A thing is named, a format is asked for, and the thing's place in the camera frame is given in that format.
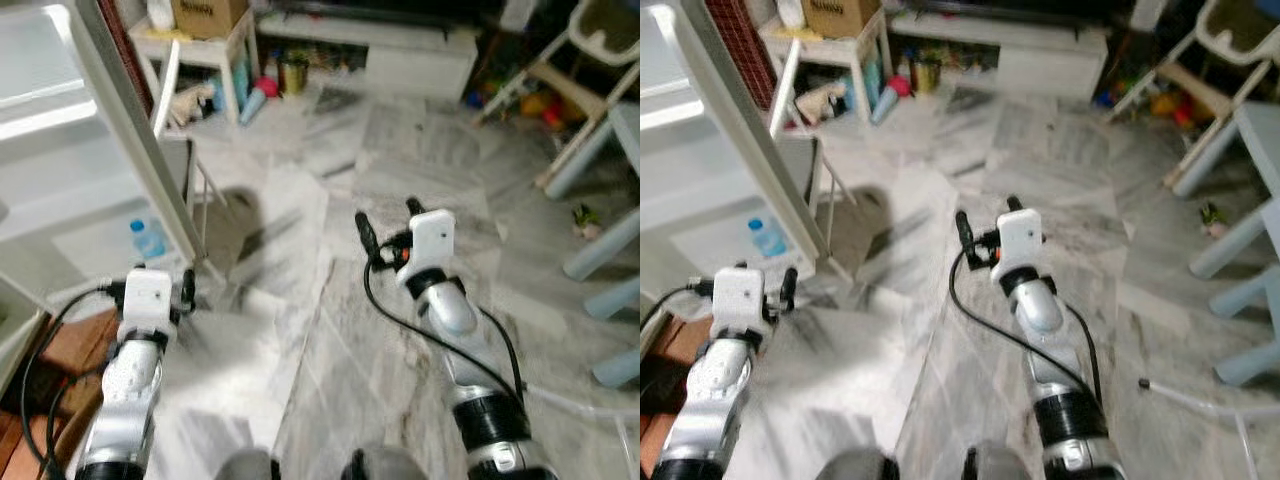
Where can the small green floor toy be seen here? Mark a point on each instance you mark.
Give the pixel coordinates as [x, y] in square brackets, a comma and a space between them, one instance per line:
[1215, 220]
[586, 222]

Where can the light blue plastic stool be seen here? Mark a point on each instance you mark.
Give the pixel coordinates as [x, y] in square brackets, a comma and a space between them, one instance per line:
[620, 298]
[1250, 295]

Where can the beige toy animal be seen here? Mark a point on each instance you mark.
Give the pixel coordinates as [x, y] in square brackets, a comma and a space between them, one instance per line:
[822, 102]
[192, 103]

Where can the white metal folding frame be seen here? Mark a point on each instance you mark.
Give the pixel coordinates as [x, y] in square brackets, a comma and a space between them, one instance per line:
[1190, 398]
[570, 403]

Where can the grey robot right leg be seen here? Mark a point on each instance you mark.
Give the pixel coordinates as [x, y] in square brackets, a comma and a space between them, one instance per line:
[1002, 463]
[385, 465]

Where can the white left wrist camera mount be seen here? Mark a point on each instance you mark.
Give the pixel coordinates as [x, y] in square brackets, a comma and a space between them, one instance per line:
[147, 298]
[740, 298]

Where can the white wooden high chair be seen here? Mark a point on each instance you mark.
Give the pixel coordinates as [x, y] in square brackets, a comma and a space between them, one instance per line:
[1240, 25]
[605, 25]

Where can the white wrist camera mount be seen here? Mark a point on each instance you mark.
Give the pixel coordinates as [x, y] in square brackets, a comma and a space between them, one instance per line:
[430, 245]
[1020, 245]
[147, 298]
[740, 298]

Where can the light blue plastic table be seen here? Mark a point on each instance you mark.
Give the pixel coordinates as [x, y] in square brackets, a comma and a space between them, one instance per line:
[1215, 160]
[590, 155]

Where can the white television cabinet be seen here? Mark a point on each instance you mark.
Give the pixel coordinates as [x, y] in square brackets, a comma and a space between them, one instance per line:
[1045, 65]
[415, 65]

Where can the white side table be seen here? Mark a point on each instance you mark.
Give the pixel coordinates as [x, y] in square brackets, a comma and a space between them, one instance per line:
[830, 46]
[200, 48]

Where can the grey fridge cabinet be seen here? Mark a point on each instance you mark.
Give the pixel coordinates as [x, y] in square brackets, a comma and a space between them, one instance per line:
[70, 180]
[690, 180]

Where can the blue bottle pink cap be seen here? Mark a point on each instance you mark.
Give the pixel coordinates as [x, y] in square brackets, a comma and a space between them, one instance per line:
[258, 100]
[890, 98]

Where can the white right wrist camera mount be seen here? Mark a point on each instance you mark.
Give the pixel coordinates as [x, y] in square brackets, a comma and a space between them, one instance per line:
[430, 245]
[1020, 245]

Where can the grey white folding chair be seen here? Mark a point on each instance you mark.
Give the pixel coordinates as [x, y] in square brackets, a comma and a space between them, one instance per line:
[185, 165]
[812, 165]

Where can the brown cardboard box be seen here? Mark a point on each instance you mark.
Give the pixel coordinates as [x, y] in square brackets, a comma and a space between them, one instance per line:
[210, 15]
[840, 15]

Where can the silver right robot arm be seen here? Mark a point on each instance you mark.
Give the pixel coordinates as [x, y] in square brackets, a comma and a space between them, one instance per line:
[1040, 310]
[450, 310]

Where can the blue cap water bottle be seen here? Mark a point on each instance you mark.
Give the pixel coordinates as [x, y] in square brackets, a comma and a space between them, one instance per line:
[150, 242]
[768, 240]

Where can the gold metal can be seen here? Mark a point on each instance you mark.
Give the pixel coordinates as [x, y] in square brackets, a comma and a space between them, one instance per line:
[293, 76]
[926, 75]

